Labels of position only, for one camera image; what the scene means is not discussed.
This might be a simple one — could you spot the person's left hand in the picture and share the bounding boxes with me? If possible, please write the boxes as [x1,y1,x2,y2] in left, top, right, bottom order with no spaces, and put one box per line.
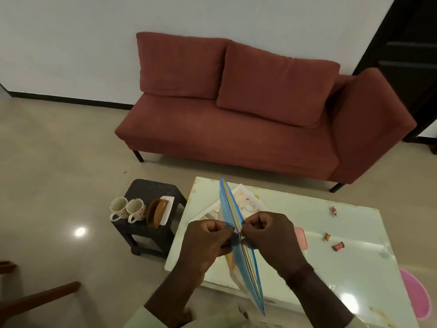
[184,219,241,274]

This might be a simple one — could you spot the person's right hand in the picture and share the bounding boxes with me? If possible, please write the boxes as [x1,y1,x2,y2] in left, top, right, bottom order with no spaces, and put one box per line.
[241,212,309,278]

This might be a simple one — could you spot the blue striped zip pouch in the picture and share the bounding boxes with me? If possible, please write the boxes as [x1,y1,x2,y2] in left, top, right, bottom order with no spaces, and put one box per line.
[219,177,266,317]

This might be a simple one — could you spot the person's left forearm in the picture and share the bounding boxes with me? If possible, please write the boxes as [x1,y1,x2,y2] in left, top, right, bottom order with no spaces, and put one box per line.
[144,263,207,328]

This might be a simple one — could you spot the person's right forearm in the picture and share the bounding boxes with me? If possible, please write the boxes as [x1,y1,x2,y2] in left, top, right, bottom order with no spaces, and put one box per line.
[283,264,356,328]

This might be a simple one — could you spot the white floral serving tray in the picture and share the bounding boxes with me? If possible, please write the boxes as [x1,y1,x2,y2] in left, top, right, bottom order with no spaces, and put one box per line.
[198,183,271,223]

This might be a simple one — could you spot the pink flat pad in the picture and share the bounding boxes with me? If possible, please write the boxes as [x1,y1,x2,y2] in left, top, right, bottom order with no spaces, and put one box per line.
[294,228,308,251]

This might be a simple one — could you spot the white paper napkins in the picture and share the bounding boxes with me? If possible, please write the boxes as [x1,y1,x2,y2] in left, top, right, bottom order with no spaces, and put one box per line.
[158,195,175,226]

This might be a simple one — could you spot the black square stool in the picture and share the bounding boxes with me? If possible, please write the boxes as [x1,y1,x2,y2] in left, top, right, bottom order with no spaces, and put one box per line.
[111,179,188,259]

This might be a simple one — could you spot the red fabric sofa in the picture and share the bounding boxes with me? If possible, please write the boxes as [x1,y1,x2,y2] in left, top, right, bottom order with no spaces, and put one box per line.
[115,31,417,194]

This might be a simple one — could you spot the white floral cup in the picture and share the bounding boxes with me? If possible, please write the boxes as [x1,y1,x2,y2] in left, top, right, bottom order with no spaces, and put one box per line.
[109,197,128,222]
[126,198,147,224]

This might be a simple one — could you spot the pale green garment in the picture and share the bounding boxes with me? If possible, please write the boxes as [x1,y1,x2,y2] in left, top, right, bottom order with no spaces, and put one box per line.
[123,302,255,328]

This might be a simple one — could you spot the white glass coffee table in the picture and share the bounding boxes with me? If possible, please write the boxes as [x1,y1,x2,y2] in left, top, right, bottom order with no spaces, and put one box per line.
[165,177,419,328]

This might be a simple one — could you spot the large red back cushion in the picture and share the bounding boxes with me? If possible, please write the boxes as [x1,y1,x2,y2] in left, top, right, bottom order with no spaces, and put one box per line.
[216,40,341,128]

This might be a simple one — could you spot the pink round mat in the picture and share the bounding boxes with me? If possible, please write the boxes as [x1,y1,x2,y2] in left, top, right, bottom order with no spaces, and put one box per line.
[399,268,432,320]

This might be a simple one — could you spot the dark wooden door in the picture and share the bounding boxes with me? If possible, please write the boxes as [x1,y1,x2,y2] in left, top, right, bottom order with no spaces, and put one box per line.
[353,0,437,144]

